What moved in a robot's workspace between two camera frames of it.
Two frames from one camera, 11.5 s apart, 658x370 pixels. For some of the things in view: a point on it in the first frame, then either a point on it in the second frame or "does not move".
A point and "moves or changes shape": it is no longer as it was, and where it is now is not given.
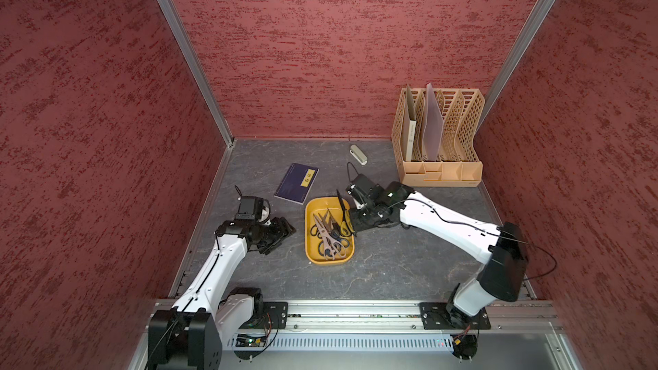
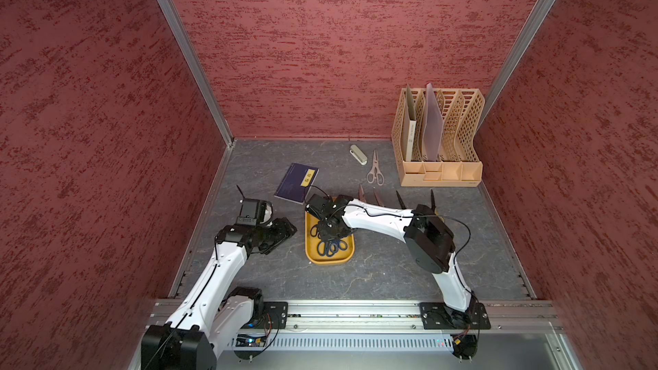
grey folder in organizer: (433, 125) does not move
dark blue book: (296, 183) does not move
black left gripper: (282, 231) does not move
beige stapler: (356, 152) does not move
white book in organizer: (409, 127) does not move
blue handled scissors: (334, 230) moves or changes shape
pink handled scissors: (331, 246) to (375, 174)
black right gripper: (359, 223) to (325, 235)
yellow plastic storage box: (328, 238) does not move
